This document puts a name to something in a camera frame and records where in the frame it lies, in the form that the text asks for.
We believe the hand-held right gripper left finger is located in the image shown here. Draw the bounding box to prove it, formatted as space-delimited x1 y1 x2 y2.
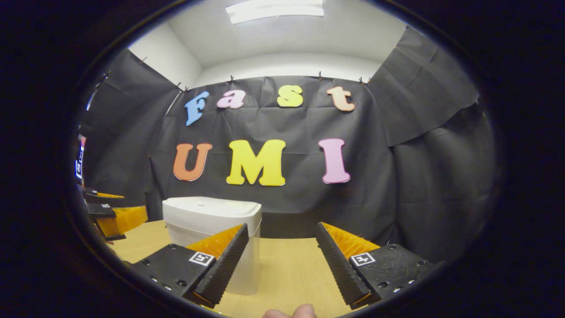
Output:
129 223 250 309

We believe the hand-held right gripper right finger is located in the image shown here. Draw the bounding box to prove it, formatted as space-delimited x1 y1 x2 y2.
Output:
315 221 437 310

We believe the wooden desktop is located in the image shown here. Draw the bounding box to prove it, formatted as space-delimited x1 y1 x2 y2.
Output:
108 220 367 318

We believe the computer monitor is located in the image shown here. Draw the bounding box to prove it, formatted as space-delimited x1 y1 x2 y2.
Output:
75 134 87 180

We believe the ceiling light panel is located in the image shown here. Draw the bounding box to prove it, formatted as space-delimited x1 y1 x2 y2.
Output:
226 0 324 24

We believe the white desktop garbage bin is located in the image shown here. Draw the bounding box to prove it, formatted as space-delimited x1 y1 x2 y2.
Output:
162 197 262 295

